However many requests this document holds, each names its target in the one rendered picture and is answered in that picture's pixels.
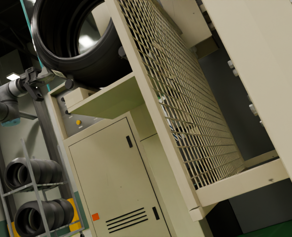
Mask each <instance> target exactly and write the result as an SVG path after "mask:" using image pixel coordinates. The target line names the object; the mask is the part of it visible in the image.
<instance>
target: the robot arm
mask: <svg viewBox="0 0 292 237"><path fill-rule="evenodd" d="M29 69H30V70H29ZM29 69H27V70H25V73H23V74H21V75H19V78H16V79H15V80H12V81H10V82H9V83H7V84H5V85H2V86H0V122H1V125H2V126H4V127H8V126H15V125H18V124H20V122H21V121H20V118H21V117H20V113H19V106H18V98H19V97H21V96H23V95H25V94H27V93H28V92H29V94H30V95H31V96H32V98H33V99H34V100H35V101H37V102H42V101H43V100H44V98H43V96H42V95H41V94H40V92H39V91H38V90H37V87H42V86H44V85H47V84H49V83H51V82H52V81H53V79H54V78H55V76H56V75H55V74H53V73H52V72H51V71H49V70H47V68H46V67H43V68H42V70H41V69H38V68H34V67H31V68H29Z"/></svg>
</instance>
